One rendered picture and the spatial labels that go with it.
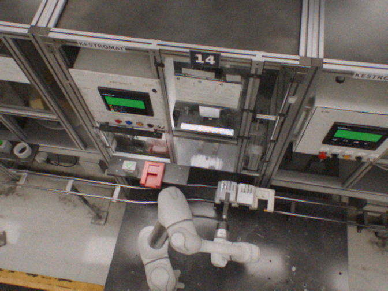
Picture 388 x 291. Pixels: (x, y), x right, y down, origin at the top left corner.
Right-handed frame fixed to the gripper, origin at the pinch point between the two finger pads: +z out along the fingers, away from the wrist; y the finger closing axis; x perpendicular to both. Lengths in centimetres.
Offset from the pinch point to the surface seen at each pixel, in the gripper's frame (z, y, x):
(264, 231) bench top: -11.1, -22.5, -27.3
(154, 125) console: 18, 51, 44
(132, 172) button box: 5, 9, 62
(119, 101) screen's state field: 17, 75, 58
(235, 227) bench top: -11.6, -22.3, -8.4
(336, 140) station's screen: 16, 65, -48
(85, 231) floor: -19, -89, 116
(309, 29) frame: 39, 112, -23
